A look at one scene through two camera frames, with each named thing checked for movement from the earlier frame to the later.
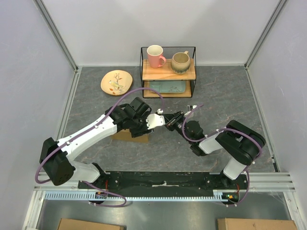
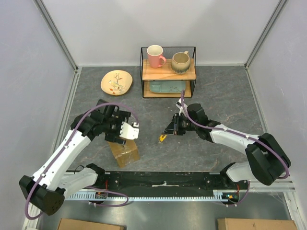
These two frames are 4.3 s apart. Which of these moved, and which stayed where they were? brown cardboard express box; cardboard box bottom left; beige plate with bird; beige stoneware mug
Moved: brown cardboard express box
Stayed: cardboard box bottom left; beige stoneware mug; beige plate with bird
